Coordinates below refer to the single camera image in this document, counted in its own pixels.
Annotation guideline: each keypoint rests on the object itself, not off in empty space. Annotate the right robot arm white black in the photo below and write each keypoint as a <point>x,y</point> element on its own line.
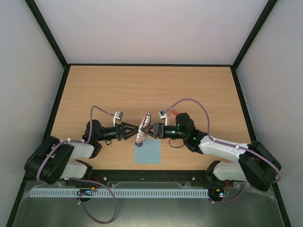
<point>252,163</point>

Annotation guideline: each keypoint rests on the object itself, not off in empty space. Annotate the blue cleaning cloth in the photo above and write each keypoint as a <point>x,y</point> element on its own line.
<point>149,153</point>

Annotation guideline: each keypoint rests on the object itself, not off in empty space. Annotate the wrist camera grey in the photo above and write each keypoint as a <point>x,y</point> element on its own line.
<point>164,116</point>
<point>117,117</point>

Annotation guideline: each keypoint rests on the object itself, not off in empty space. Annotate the striped newspaper print glasses case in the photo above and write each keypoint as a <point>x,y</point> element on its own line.
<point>141,135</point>

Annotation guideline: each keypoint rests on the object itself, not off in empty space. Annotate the light blue slotted cable duct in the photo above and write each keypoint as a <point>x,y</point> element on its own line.
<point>118,193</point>

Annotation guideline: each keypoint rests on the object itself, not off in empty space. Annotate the orange transparent sunglasses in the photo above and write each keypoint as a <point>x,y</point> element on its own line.
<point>173,112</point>

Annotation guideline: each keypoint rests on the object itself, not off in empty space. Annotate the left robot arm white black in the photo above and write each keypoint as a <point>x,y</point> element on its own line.
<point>55,159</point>

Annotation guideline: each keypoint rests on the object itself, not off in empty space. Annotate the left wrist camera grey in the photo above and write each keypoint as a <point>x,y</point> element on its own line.
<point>117,117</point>

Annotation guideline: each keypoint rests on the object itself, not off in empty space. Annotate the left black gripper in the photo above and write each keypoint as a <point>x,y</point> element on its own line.
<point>120,133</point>

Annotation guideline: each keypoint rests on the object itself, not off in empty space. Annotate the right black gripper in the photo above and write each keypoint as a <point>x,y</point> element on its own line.
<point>160,130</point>

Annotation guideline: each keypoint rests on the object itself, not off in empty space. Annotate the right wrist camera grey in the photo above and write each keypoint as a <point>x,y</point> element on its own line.
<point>164,116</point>

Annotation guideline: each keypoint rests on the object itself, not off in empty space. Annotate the metal base plate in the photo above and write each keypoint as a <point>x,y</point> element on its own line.
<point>240,209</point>

